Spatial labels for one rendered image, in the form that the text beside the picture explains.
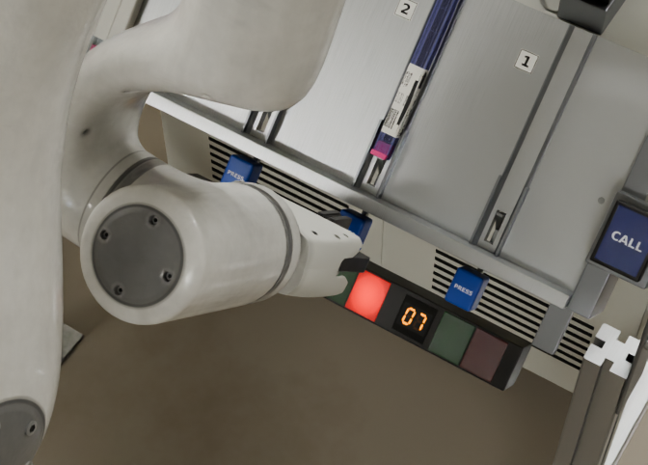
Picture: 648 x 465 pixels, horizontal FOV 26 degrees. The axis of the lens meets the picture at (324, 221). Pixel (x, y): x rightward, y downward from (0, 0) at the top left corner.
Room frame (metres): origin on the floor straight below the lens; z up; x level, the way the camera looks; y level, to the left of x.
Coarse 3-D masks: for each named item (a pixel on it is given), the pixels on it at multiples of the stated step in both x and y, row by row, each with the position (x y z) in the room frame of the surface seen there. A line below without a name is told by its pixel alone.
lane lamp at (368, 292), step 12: (360, 276) 0.66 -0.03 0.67; (372, 276) 0.66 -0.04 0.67; (360, 288) 0.65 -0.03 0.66; (372, 288) 0.65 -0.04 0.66; (384, 288) 0.65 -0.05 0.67; (348, 300) 0.65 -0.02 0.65; (360, 300) 0.65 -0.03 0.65; (372, 300) 0.64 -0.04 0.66; (360, 312) 0.64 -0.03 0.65; (372, 312) 0.64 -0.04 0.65
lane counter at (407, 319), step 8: (408, 296) 0.64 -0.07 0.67; (408, 304) 0.63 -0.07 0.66; (416, 304) 0.63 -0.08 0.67; (424, 304) 0.63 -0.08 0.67; (400, 312) 0.63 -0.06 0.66; (408, 312) 0.63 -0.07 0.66; (416, 312) 0.63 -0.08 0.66; (424, 312) 0.63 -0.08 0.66; (432, 312) 0.63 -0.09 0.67; (400, 320) 0.63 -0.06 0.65; (408, 320) 0.62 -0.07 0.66; (416, 320) 0.62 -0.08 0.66; (424, 320) 0.62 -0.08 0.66; (432, 320) 0.62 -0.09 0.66; (392, 328) 0.62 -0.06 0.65; (400, 328) 0.62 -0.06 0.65; (408, 328) 0.62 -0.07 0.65; (416, 328) 0.62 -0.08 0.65; (424, 328) 0.62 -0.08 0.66; (408, 336) 0.61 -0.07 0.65; (416, 336) 0.61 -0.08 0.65; (424, 336) 0.61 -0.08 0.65
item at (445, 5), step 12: (444, 0) 0.81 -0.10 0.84; (456, 0) 0.81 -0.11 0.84; (432, 12) 0.80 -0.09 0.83; (444, 12) 0.80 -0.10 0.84; (432, 24) 0.80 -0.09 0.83; (444, 24) 0.79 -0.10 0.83; (432, 36) 0.79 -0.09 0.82; (420, 48) 0.78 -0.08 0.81; (432, 48) 0.78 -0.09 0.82; (420, 60) 0.78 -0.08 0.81; (432, 60) 0.78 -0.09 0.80; (384, 132) 0.74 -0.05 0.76; (384, 144) 0.73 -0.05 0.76
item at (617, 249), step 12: (624, 216) 0.62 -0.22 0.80; (636, 216) 0.62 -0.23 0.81; (612, 228) 0.62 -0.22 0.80; (624, 228) 0.61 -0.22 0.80; (636, 228) 0.61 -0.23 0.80; (612, 240) 0.61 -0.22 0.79; (624, 240) 0.61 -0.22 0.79; (636, 240) 0.61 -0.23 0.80; (600, 252) 0.60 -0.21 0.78; (612, 252) 0.60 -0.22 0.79; (624, 252) 0.60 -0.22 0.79; (636, 252) 0.60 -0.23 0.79; (612, 264) 0.59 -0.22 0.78; (624, 264) 0.59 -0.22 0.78; (636, 264) 0.59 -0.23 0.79
